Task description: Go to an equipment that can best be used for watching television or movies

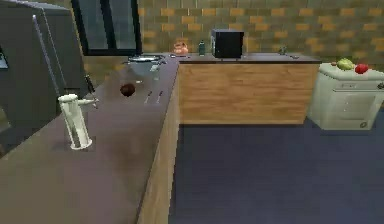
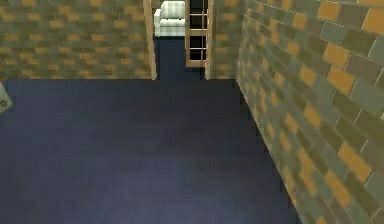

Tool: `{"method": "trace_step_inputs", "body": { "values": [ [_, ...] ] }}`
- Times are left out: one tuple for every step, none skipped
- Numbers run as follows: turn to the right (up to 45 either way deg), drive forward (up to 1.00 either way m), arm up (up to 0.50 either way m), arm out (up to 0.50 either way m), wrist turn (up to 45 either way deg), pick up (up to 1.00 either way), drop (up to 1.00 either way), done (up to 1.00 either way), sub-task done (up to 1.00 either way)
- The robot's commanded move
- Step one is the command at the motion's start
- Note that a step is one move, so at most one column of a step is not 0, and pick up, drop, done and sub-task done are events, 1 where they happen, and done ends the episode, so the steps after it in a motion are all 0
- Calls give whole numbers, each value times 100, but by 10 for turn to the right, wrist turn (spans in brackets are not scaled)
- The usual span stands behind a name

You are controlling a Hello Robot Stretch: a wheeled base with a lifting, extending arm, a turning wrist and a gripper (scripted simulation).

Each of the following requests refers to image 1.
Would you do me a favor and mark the dark brown round potato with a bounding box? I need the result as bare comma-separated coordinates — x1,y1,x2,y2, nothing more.
119,83,137,98

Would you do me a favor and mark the green lettuce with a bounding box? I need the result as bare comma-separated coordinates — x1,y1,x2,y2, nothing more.
336,57,355,71

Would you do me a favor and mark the black microwave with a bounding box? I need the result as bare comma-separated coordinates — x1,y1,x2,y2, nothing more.
210,28,245,60

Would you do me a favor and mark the black handled knife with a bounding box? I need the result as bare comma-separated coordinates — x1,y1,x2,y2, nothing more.
84,74,99,109

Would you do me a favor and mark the white paper towel holder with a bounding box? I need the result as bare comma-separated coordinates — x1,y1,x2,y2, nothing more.
57,93,100,151

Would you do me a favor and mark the dark grey fridge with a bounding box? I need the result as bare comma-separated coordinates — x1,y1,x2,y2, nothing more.
0,0,90,155

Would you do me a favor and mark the black framed window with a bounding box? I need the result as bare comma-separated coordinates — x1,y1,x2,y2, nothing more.
70,0,143,57

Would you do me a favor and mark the grey fridge handle bar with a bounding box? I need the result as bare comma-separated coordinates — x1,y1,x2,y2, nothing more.
31,14,61,98

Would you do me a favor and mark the steel sink basin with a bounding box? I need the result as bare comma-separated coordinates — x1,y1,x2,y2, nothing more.
123,54,168,82

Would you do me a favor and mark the wooden kitchen counter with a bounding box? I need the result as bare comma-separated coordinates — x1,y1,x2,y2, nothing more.
0,52,323,224

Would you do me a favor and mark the red tomato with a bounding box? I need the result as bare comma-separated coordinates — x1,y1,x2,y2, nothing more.
354,63,370,75

